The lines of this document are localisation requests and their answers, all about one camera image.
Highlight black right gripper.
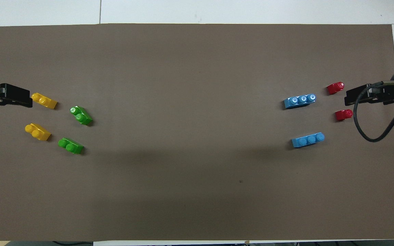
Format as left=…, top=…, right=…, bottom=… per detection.
left=345, top=82, right=394, bottom=106

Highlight blue three-stud brick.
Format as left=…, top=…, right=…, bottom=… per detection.
left=283, top=94, right=317, bottom=109
left=291, top=132, right=325, bottom=148

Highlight green two-stud brick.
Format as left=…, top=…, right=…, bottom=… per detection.
left=58, top=137, right=84, bottom=155
left=70, top=106, right=93, bottom=126

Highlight red one-stud brick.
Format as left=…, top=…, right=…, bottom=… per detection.
left=327, top=82, right=345, bottom=95
left=335, top=109, right=354, bottom=121

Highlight yellow two-stud brick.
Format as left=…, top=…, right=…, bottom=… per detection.
left=25, top=123, right=52, bottom=141
left=31, top=93, right=58, bottom=109

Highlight brown table mat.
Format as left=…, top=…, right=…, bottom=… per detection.
left=0, top=23, right=394, bottom=242

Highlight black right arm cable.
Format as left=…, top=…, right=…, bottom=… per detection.
left=353, top=81, right=394, bottom=142

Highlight thin black floor cable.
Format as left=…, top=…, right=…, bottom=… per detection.
left=53, top=241, right=93, bottom=246

